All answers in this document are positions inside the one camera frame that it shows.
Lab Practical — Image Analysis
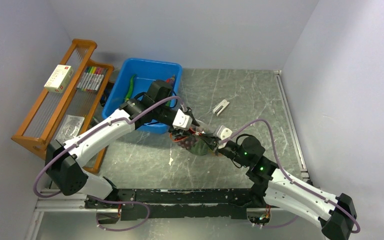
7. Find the clear zip top bag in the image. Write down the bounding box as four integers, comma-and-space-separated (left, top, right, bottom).
168, 120, 215, 156

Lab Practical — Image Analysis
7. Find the dark toy grape bunch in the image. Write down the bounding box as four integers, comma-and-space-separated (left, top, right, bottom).
177, 136, 197, 150

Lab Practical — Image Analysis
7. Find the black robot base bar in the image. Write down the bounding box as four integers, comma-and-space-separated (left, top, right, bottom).
78, 177, 274, 224

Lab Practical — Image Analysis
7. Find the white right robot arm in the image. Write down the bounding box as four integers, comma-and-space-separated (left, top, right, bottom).
200, 134, 357, 240

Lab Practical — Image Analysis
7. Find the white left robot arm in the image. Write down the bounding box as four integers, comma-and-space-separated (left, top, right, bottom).
41, 80, 193, 208

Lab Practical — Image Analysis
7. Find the purple toy eggplant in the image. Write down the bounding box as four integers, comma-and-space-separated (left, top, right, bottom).
166, 75, 176, 84

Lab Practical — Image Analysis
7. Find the blue plastic bin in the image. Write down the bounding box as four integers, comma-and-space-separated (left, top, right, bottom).
98, 58, 183, 134

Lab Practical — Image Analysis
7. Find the long green toy bean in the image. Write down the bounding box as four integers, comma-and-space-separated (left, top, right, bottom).
124, 74, 137, 102

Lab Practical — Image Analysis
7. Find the white stapler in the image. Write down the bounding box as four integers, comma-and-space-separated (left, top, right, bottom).
212, 99, 230, 117

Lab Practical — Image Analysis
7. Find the coloured marker set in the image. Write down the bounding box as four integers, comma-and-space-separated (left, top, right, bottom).
76, 66, 108, 92

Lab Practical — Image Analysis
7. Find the wooden shelf rack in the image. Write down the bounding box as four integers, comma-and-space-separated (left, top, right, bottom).
11, 38, 114, 159

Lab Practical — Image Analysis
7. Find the clear packaged item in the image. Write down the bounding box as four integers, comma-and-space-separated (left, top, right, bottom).
54, 114, 85, 143

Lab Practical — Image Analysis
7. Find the white cardboard box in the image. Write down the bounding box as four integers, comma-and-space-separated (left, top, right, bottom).
43, 64, 74, 94

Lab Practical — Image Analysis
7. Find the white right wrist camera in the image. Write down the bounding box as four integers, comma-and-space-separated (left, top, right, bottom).
214, 125, 233, 140

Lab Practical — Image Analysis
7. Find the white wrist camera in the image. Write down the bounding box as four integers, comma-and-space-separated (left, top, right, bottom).
172, 109, 193, 131
214, 125, 233, 140

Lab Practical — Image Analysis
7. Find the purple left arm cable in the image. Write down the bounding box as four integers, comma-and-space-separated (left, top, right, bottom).
32, 96, 190, 232

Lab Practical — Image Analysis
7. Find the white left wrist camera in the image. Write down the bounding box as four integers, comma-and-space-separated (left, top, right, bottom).
172, 109, 193, 131

